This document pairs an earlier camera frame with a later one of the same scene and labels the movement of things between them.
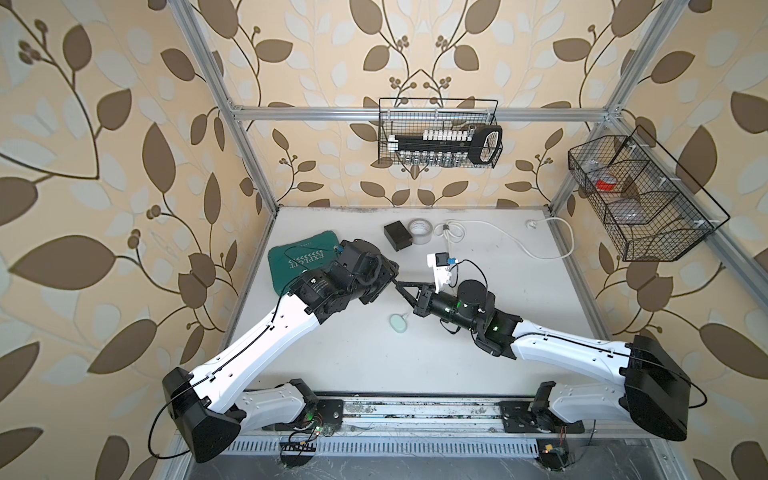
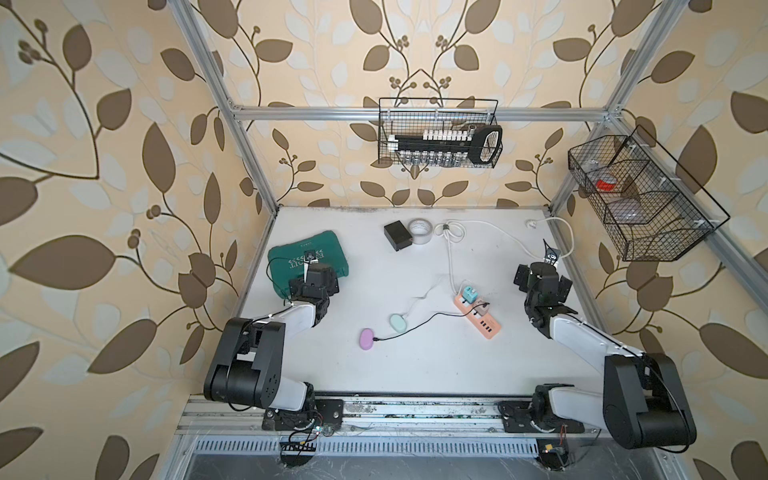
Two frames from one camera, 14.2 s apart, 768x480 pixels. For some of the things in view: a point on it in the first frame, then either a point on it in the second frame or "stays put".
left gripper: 386,271 to 330,284
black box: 398,235 stays put
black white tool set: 484,145 stays put
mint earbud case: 398,323 stays put
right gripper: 425,299 to 522,277
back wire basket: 439,132 stays put
